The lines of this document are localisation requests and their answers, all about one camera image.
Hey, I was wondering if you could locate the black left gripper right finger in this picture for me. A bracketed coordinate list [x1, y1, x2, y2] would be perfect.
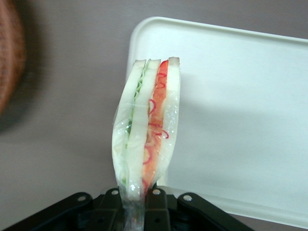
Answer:
[143, 188, 256, 231]

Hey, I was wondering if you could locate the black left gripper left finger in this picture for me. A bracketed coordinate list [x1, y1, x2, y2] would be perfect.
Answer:
[4, 188, 126, 231]

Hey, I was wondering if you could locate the plastic-wrapped sandwich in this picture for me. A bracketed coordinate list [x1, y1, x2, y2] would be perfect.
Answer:
[111, 56, 181, 231]

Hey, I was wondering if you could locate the white plastic tray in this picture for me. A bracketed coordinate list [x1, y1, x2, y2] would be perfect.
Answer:
[129, 16, 308, 228]

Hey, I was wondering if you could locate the round brown wicker basket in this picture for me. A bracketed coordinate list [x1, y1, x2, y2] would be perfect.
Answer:
[0, 0, 26, 116]

